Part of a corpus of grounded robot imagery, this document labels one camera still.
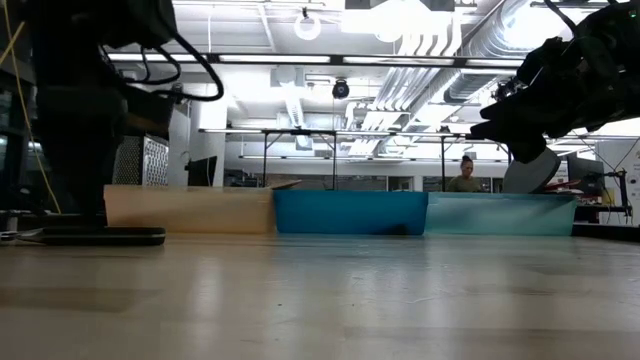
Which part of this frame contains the orange plastic bin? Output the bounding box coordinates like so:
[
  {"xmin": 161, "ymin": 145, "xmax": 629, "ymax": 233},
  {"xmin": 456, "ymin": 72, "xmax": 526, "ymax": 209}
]
[{"xmin": 103, "ymin": 184, "xmax": 278, "ymax": 235}]

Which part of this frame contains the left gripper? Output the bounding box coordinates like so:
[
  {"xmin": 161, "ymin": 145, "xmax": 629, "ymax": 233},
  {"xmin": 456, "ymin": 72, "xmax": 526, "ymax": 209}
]
[{"xmin": 35, "ymin": 84, "xmax": 129, "ymax": 227}]

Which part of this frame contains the black frame workstation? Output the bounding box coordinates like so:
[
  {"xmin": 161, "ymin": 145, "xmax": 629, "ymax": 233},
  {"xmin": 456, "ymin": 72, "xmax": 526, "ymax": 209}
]
[
  {"xmin": 199, "ymin": 127, "xmax": 394, "ymax": 191},
  {"xmin": 414, "ymin": 130, "xmax": 640, "ymax": 194}
]

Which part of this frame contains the yellow hanging cable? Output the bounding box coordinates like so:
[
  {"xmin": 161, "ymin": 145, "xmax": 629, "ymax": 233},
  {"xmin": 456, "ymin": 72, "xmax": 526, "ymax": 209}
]
[{"xmin": 0, "ymin": 0, "xmax": 64, "ymax": 216}]

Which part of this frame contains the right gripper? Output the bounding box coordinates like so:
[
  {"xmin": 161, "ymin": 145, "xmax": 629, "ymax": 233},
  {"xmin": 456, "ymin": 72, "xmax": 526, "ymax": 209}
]
[{"xmin": 469, "ymin": 2, "xmax": 621, "ymax": 165}]

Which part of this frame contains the person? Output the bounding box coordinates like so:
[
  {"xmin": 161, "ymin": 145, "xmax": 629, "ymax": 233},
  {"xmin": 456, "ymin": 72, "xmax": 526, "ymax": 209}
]
[{"xmin": 446, "ymin": 154, "xmax": 485, "ymax": 194}]

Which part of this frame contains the teal plastic bin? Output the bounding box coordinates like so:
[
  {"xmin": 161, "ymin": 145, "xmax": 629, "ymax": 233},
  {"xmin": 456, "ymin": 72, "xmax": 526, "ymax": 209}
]
[{"xmin": 425, "ymin": 192, "xmax": 580, "ymax": 237}]

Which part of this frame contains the black-handled steel knife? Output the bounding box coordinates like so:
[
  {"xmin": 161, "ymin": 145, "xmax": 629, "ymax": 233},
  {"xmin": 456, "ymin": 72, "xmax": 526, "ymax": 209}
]
[{"xmin": 17, "ymin": 225, "xmax": 167, "ymax": 247}]

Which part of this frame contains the long LED light bar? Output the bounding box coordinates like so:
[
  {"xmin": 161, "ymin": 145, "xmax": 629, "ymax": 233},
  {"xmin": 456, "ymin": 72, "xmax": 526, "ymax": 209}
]
[{"xmin": 107, "ymin": 52, "xmax": 526, "ymax": 70}]

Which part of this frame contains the black computer monitor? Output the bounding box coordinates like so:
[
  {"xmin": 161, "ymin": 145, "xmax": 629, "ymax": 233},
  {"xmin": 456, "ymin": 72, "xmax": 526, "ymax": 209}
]
[
  {"xmin": 187, "ymin": 155, "xmax": 220, "ymax": 189},
  {"xmin": 561, "ymin": 154, "xmax": 605, "ymax": 199}
]

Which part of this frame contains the white ring light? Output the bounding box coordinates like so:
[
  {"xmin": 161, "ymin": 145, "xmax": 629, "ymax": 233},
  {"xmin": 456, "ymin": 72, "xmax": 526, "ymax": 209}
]
[{"xmin": 293, "ymin": 10, "xmax": 323, "ymax": 42}]

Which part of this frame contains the black turner red-dot handle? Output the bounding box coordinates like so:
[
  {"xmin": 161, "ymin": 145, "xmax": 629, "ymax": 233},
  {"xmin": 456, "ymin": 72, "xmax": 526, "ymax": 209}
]
[{"xmin": 501, "ymin": 147, "xmax": 563, "ymax": 195}]

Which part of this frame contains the blue plastic bin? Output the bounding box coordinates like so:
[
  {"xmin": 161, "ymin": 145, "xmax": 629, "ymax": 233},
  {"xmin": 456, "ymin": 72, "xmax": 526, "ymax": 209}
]
[{"xmin": 272, "ymin": 189, "xmax": 431, "ymax": 237}]

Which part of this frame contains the silver spiral air duct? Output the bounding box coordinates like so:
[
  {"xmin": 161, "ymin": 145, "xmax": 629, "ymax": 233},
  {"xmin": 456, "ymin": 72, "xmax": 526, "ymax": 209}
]
[{"xmin": 442, "ymin": 0, "xmax": 571, "ymax": 104}]

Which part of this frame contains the metal box grater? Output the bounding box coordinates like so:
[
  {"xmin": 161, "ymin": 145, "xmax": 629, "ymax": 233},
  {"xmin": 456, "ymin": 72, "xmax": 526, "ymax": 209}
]
[{"xmin": 112, "ymin": 89, "xmax": 174, "ymax": 188}]

